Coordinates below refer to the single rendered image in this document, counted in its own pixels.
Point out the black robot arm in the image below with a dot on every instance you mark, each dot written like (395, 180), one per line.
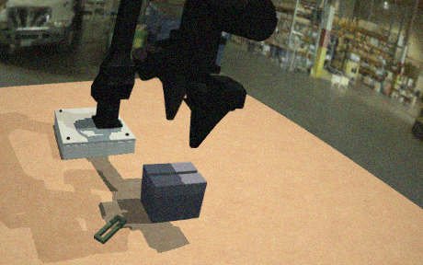
(251, 19)

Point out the dark green rectangular holder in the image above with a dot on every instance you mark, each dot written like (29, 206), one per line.
(112, 232)

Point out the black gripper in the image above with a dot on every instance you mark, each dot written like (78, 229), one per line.
(209, 97)

